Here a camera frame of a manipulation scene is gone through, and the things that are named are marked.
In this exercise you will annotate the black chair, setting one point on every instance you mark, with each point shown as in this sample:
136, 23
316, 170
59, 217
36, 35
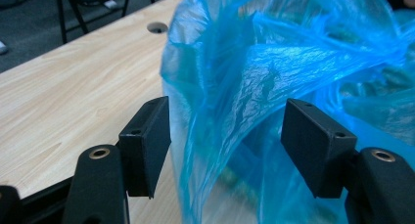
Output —
76, 12

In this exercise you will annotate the blue plastic bag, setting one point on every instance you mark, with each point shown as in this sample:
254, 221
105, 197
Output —
261, 74

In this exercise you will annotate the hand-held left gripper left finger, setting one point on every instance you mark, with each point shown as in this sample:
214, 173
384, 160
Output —
147, 152

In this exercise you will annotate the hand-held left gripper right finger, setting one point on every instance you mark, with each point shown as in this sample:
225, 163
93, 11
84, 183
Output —
318, 152

